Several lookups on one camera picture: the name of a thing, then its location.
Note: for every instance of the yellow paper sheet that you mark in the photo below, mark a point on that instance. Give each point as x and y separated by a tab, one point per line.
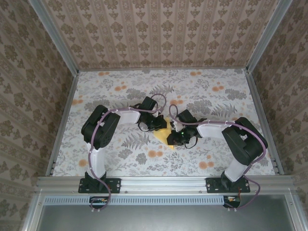
161	134

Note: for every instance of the grey metal sheet panel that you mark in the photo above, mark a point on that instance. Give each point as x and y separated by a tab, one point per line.
163	219

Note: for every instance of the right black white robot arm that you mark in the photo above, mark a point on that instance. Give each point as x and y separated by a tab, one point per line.
247	144

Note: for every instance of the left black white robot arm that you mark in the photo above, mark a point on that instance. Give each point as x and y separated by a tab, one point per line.
101	130

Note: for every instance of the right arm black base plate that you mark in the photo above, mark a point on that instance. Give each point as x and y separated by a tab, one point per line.
211	185

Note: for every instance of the aluminium front frame rail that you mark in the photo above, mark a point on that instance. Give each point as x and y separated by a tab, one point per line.
163	184

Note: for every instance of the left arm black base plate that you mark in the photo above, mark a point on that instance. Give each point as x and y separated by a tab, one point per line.
115	185

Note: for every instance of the aluminium back rail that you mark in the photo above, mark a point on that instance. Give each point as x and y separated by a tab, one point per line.
163	69

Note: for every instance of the aluminium frame post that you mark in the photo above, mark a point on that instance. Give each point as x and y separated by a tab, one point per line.
57	38
264	36

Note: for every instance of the aluminium side rail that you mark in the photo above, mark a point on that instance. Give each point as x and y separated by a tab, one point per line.
263	120
63	120

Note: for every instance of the floral patterned table cover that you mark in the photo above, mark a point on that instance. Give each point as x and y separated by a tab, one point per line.
144	81

